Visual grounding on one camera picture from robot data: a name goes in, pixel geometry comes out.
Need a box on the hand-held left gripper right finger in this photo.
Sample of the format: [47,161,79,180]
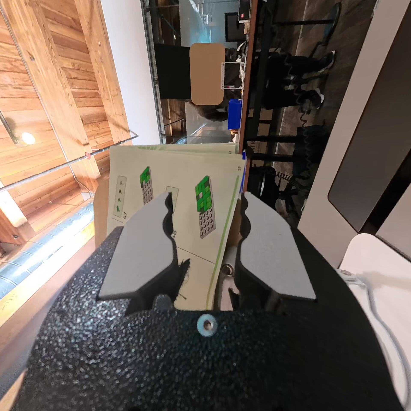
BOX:
[234,192,317,302]

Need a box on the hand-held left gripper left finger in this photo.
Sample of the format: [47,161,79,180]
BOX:
[97,192,180,302]

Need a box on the brick building instruction booklet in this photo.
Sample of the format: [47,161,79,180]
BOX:
[109,144,247,311]

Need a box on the wooden book stand white base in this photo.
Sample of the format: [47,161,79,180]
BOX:
[94,180,411,411]

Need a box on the black office chair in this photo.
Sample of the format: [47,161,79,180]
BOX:
[250,161,310,220]

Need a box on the metal ceiling rod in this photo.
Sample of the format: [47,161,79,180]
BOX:
[0,133,139,193]

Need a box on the blue storage bin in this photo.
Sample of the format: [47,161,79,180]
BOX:
[227,99,242,130]

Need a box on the black monitor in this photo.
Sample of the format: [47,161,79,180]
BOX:
[154,43,193,100]

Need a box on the silver air duct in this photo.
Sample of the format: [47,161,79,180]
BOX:
[0,205,95,299]

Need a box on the black desk cable cover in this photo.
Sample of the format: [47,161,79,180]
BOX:
[328,42,411,233]

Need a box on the white cable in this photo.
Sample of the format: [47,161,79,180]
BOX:
[364,279,410,405]

